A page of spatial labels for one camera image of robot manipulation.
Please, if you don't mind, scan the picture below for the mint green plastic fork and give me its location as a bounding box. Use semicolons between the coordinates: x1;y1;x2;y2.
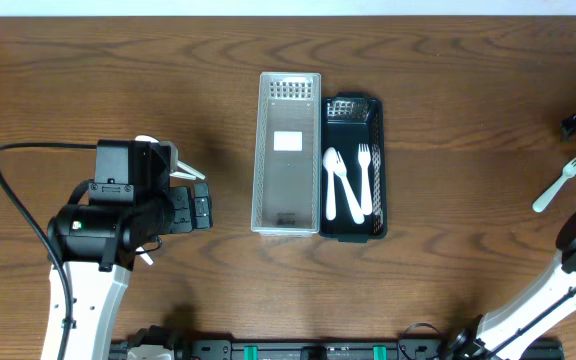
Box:
532;157;576;213

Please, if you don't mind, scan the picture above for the white spoon bottom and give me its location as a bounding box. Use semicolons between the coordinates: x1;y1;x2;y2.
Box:
136;247;154;266

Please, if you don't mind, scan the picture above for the white short plastic spoon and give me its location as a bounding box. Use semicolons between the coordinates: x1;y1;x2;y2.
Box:
322;147;337;221

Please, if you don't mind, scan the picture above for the white plastic fork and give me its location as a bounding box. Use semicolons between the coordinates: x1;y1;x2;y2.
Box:
334;151;365;224

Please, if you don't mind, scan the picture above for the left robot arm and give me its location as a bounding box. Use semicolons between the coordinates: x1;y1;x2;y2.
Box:
41;183;212;360

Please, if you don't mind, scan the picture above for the white spoon top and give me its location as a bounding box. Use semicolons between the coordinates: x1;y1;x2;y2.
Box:
134;134;207;181

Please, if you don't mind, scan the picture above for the clear plastic basket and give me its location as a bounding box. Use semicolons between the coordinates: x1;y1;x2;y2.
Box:
251;72;322;237

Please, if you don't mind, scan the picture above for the dark green plastic basket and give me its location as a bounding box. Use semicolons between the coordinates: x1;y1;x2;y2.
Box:
319;93;388;243

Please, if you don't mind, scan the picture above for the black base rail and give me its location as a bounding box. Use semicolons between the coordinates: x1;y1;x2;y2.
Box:
110;325;567;360

